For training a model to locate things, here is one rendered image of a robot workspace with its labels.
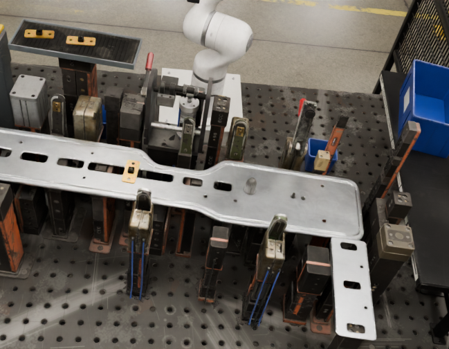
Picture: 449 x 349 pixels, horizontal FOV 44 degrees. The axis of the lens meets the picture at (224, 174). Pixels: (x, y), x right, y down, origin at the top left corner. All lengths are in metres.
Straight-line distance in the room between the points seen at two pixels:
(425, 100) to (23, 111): 1.32
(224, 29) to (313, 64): 2.10
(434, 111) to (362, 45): 2.23
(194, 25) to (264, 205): 0.64
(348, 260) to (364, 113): 1.06
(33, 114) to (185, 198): 0.51
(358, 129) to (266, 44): 1.70
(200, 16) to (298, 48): 2.19
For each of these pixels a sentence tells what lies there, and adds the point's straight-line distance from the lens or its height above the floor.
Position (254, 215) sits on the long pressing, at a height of 1.00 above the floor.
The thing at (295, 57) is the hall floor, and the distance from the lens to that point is 3.87.
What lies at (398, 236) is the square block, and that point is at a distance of 1.54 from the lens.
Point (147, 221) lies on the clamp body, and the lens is 1.42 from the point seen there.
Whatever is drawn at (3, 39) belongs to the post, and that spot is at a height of 1.13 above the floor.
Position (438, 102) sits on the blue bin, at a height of 1.03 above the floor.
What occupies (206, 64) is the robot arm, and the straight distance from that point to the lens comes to 1.91.
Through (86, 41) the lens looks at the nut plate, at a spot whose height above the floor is 1.16.
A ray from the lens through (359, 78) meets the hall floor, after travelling 3.87.
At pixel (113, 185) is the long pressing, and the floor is 1.00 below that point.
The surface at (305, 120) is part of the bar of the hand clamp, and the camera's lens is 1.59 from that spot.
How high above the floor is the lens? 2.18
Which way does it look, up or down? 48 degrees down
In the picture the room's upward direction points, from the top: 12 degrees clockwise
